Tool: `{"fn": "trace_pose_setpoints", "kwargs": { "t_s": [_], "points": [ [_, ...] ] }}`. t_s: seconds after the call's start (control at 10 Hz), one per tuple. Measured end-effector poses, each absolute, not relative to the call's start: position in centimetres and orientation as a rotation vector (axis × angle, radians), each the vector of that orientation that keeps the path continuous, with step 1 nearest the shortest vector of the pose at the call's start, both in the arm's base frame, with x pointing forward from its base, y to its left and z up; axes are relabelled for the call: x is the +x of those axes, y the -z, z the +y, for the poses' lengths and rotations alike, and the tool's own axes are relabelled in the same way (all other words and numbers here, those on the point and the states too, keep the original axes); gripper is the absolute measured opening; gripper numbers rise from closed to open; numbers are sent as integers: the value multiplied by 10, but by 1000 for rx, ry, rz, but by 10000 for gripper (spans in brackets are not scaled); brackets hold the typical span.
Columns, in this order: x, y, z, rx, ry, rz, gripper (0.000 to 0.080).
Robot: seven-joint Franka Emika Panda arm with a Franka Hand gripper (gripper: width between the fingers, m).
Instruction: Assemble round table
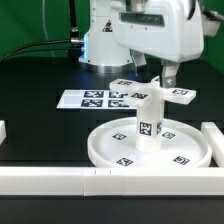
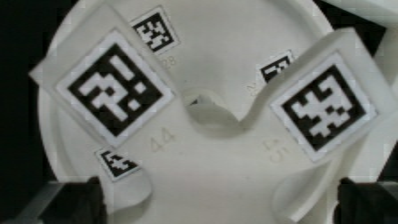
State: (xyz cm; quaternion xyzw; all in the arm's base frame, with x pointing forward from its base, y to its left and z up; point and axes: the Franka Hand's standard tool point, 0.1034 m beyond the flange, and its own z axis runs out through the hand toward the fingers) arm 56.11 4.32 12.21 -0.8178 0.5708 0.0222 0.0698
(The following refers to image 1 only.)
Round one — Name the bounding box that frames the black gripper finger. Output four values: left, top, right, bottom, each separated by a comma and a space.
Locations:
161, 60, 180, 88
130, 50, 147, 75

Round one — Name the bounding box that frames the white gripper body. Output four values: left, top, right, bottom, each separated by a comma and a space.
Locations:
110, 0, 204, 63

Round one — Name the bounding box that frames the white cross-shaped table base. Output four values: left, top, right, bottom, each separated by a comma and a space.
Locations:
109, 77, 196, 107

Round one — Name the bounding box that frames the white round table top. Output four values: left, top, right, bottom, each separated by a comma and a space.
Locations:
87, 117, 212, 169

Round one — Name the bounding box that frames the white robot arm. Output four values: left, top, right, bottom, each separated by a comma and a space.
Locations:
80, 0, 204, 88

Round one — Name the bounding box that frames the white marker sheet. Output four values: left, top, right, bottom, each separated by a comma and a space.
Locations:
57, 90, 133, 110

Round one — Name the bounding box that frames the white right fence bar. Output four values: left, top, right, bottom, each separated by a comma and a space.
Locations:
201, 122, 224, 168

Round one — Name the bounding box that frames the white fence bar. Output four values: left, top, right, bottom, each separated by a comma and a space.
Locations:
201, 122, 224, 168
0, 167, 224, 196
0, 120, 6, 145

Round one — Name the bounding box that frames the white front fence bar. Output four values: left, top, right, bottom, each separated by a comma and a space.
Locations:
0, 167, 224, 196

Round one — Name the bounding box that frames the white left fence bar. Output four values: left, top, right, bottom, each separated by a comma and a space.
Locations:
0, 120, 6, 145

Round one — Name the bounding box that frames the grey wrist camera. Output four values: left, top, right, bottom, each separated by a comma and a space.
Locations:
202, 9, 224, 37

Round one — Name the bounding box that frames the black cable with connector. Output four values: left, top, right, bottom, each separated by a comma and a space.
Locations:
0, 0, 86, 63

